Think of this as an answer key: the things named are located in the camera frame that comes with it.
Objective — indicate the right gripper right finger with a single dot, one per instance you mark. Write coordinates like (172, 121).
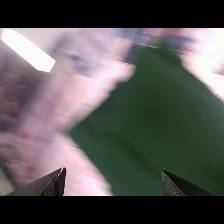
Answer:
(176, 187)

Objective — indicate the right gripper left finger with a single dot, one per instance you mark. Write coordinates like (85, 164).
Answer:
(50, 185)

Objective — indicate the green garment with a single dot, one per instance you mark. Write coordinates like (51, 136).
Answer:
(160, 126)

